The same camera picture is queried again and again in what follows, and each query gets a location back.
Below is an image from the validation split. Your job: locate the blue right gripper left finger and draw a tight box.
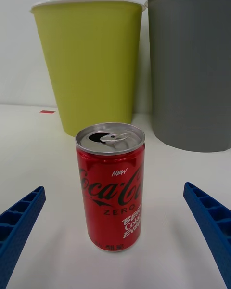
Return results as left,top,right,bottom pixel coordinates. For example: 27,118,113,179
0,186,46,289

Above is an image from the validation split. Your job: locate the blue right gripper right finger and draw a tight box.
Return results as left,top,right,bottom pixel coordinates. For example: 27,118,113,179
183,182,231,289

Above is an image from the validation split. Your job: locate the red drink can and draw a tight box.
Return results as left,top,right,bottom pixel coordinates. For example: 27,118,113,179
75,122,146,252

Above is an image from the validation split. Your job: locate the grey plastic bin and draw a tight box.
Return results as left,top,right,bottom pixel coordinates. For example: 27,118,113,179
144,0,231,153

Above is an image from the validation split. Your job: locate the yellow-green plastic bin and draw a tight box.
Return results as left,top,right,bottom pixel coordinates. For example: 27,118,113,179
30,0,146,137

